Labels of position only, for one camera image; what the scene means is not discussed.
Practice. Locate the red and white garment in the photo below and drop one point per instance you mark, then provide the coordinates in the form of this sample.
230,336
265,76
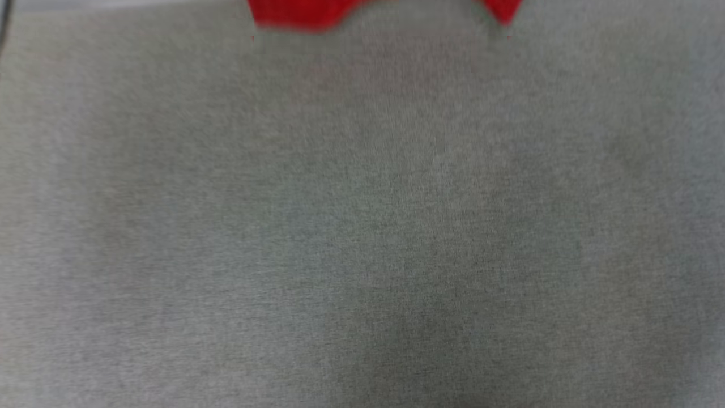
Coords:
300,12

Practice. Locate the grey fabric sofa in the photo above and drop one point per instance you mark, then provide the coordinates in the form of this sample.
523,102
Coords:
362,226

